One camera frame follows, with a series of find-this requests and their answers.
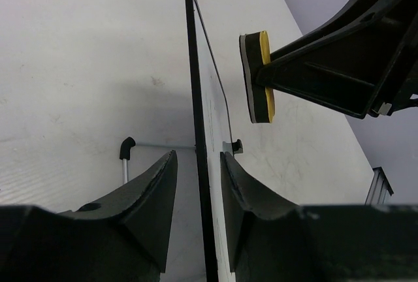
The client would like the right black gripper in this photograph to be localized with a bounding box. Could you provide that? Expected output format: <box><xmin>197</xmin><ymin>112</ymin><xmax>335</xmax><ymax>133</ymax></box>
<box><xmin>255</xmin><ymin>0</ymin><xmax>417</xmax><ymax>119</ymax></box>

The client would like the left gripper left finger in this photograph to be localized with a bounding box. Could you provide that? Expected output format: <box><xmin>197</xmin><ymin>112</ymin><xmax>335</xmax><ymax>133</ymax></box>
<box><xmin>61</xmin><ymin>150</ymin><xmax>178</xmax><ymax>273</ymax></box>

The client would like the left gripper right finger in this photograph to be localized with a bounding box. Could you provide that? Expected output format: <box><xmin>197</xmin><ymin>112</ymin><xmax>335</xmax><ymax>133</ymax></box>
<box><xmin>219</xmin><ymin>151</ymin><xmax>301</xmax><ymax>275</ymax></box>

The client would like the yellow bone-shaped eraser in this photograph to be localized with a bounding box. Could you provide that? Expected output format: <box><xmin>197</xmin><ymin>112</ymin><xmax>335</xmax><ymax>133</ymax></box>
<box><xmin>238</xmin><ymin>29</ymin><xmax>277</xmax><ymax>124</ymax></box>

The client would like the black framed whiteboard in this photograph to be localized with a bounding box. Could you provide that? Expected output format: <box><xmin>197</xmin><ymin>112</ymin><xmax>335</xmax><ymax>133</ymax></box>
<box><xmin>185</xmin><ymin>0</ymin><xmax>236</xmax><ymax>281</ymax></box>

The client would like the whiteboard metal stand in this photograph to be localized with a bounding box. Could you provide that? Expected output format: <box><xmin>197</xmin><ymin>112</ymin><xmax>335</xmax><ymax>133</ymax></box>
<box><xmin>119</xmin><ymin>136</ymin><xmax>244</xmax><ymax>184</ymax></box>

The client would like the aluminium mounting rail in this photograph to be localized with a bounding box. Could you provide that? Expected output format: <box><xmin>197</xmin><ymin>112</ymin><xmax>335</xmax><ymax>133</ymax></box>
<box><xmin>365</xmin><ymin>166</ymin><xmax>394</xmax><ymax>205</ymax></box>

